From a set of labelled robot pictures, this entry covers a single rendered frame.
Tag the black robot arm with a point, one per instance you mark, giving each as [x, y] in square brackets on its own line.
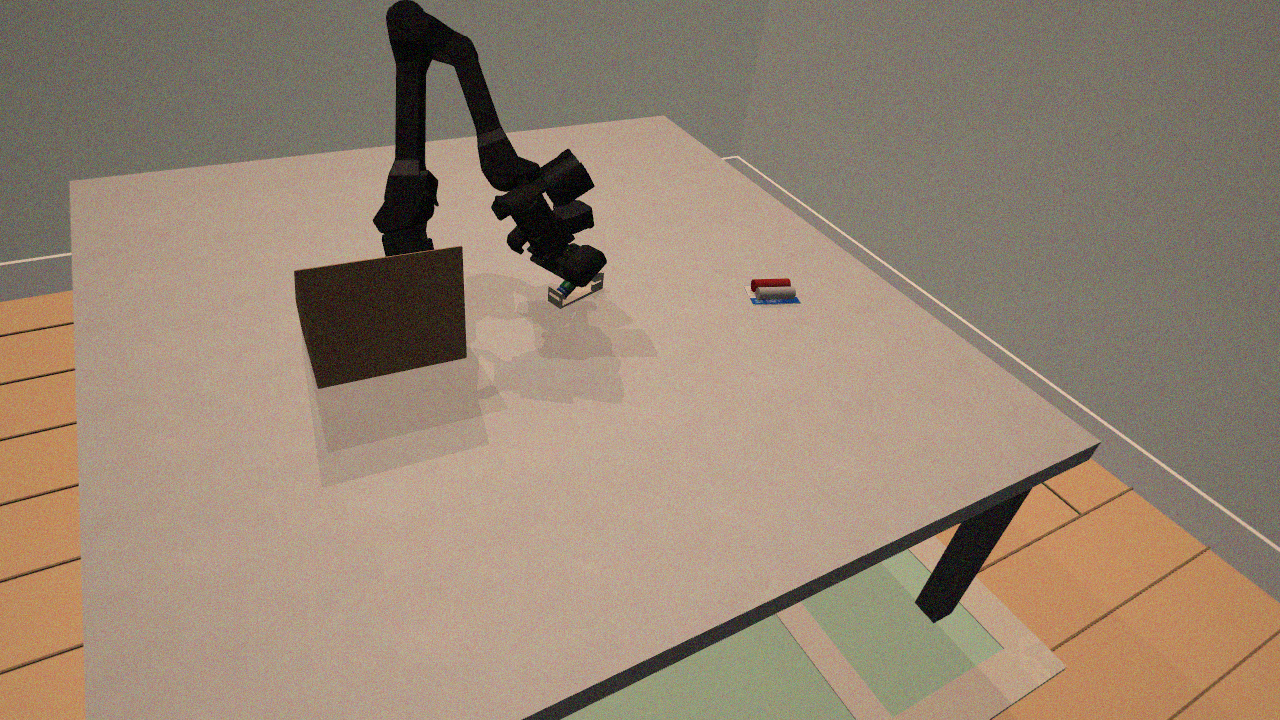
[410, 195]

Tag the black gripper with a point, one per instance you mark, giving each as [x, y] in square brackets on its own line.
[550, 250]

